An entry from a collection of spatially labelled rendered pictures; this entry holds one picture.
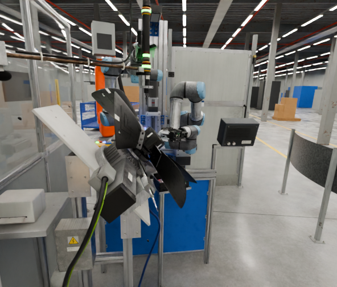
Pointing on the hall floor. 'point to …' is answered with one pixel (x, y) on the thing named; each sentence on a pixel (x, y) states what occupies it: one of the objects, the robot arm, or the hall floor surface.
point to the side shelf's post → (42, 261)
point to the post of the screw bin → (160, 240)
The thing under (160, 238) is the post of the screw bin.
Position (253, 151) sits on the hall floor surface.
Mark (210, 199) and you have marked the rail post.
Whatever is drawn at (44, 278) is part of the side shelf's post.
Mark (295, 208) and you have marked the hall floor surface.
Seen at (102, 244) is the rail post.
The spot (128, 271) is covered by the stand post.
